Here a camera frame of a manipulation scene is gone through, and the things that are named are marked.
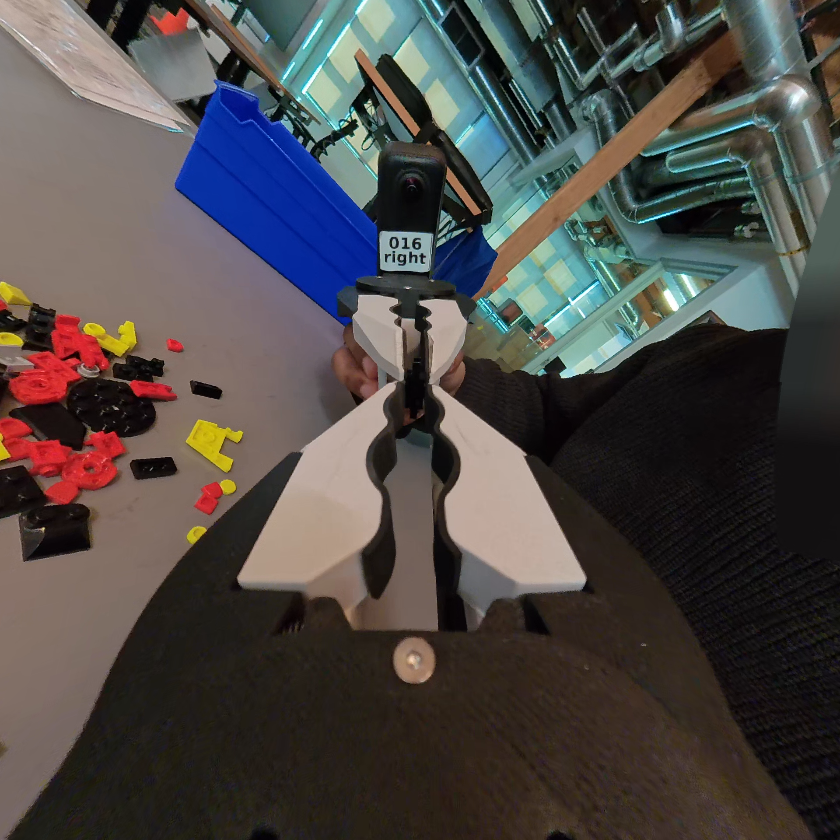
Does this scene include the person's right hand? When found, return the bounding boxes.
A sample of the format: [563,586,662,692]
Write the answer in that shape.
[331,341,468,400]

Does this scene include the blue plastic bin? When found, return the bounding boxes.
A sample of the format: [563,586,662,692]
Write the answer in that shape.
[175,80,500,324]

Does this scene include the pile of mixed lego pieces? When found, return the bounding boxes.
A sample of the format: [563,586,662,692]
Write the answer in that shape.
[0,281,237,564]

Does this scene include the clear plastic bag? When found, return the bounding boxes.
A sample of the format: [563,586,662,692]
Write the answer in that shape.
[0,0,193,133]

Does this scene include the yellow lego wedge plate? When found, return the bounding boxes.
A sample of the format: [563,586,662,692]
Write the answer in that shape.
[185,419,244,473]

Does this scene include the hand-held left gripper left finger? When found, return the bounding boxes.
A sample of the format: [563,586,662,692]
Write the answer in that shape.
[236,381,411,611]

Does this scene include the wooden ceiling beam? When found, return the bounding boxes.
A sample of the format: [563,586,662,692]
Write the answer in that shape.
[472,29,746,303]

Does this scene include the grey board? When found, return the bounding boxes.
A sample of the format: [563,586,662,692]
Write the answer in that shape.
[128,28,219,104]

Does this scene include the black background desk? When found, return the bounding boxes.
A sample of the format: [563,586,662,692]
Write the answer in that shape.
[354,49,494,227]

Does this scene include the dark grey monitor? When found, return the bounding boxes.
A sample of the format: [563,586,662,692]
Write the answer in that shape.
[246,0,309,53]

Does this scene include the person's right forearm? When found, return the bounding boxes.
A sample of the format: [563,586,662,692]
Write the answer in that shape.
[453,326,791,473]

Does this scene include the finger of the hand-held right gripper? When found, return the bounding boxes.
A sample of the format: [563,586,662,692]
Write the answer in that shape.
[352,298,409,383]
[425,302,469,389]

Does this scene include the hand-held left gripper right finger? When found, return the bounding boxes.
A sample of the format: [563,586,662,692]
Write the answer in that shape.
[420,384,587,627]

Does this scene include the silver ventilation ducts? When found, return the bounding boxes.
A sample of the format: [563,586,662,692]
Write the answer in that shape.
[420,0,840,263]

